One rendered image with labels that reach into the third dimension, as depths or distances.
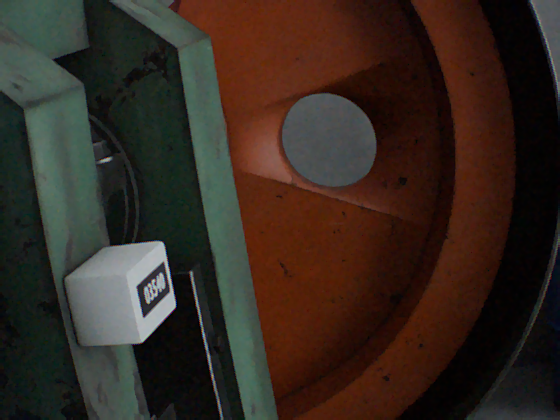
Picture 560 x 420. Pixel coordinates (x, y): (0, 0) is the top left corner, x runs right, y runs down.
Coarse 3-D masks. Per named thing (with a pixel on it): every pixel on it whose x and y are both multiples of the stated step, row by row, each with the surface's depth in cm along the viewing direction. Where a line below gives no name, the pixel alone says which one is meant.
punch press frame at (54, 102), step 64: (0, 0) 77; (64, 0) 88; (128, 0) 95; (0, 64) 66; (64, 64) 93; (128, 64) 92; (192, 64) 95; (0, 128) 64; (64, 128) 69; (128, 128) 93; (192, 128) 93; (0, 192) 64; (64, 192) 68; (128, 192) 94; (192, 192) 93; (0, 256) 65; (64, 256) 67; (192, 256) 95; (0, 320) 66; (64, 320) 65; (256, 320) 104; (0, 384) 67; (64, 384) 66; (128, 384) 73; (256, 384) 101
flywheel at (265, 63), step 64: (192, 0) 117; (256, 0) 116; (320, 0) 115; (384, 0) 113; (448, 0) 109; (256, 64) 117; (320, 64) 116; (384, 64) 115; (448, 64) 110; (256, 128) 119; (384, 128) 116; (448, 128) 113; (512, 128) 110; (256, 192) 120; (320, 192) 119; (384, 192) 118; (448, 192) 114; (512, 192) 111; (256, 256) 122; (320, 256) 120; (384, 256) 119; (448, 256) 114; (320, 320) 122; (384, 320) 120; (448, 320) 115; (320, 384) 122; (384, 384) 118
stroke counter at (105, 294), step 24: (96, 264) 68; (120, 264) 67; (144, 264) 68; (72, 288) 66; (96, 288) 66; (120, 288) 65; (144, 288) 67; (168, 288) 71; (72, 312) 66; (96, 312) 66; (120, 312) 66; (144, 312) 67; (168, 312) 71; (96, 336) 66; (120, 336) 66; (144, 336) 66
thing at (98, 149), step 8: (96, 136) 87; (96, 144) 83; (104, 144) 83; (96, 152) 83; (104, 152) 83; (96, 160) 83; (104, 160) 83; (112, 160) 84; (120, 160) 86; (104, 168) 82; (112, 168) 84; (120, 168) 85; (104, 176) 82; (112, 176) 84; (120, 176) 85; (104, 184) 82; (112, 184) 84; (120, 184) 85; (104, 192) 82; (112, 192) 84; (104, 200) 87; (104, 208) 87
